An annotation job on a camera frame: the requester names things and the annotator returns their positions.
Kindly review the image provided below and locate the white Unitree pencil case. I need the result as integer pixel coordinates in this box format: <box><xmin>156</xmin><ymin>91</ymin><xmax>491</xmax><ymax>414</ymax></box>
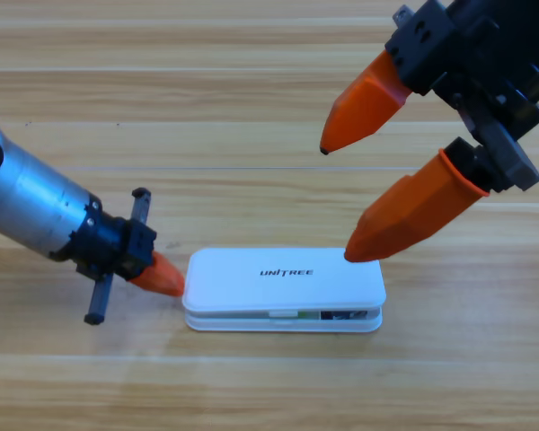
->
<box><xmin>181</xmin><ymin>246</ymin><xmax>387</xmax><ymax>333</ymax></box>

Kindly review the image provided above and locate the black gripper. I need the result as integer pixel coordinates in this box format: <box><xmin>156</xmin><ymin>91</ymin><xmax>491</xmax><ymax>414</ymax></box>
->
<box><xmin>319</xmin><ymin>0</ymin><xmax>539</xmax><ymax>192</ymax></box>
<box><xmin>49</xmin><ymin>187</ymin><xmax>186</xmax><ymax>327</ymax></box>

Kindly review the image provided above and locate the black eraser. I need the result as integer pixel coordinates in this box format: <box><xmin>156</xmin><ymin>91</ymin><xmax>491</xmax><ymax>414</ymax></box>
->
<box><xmin>321</xmin><ymin>311</ymin><xmax>368</xmax><ymax>321</ymax></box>

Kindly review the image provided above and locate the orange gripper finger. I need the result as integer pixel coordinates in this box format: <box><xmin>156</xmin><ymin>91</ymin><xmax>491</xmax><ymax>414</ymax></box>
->
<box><xmin>343</xmin><ymin>137</ymin><xmax>495</xmax><ymax>263</ymax></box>

